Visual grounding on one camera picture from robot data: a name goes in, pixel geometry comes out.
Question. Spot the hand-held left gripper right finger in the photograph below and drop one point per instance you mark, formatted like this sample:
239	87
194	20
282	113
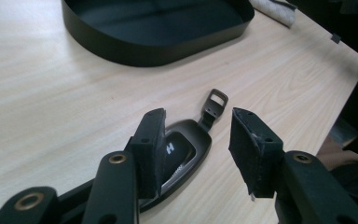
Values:
254	155

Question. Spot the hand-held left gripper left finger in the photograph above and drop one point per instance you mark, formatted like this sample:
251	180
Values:
149	155

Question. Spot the car key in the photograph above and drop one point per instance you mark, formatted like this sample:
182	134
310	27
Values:
199	138

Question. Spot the black key holder with tray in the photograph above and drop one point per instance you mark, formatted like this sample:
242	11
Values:
155	46

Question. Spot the grey tape strip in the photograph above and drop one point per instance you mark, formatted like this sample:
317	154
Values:
336	38

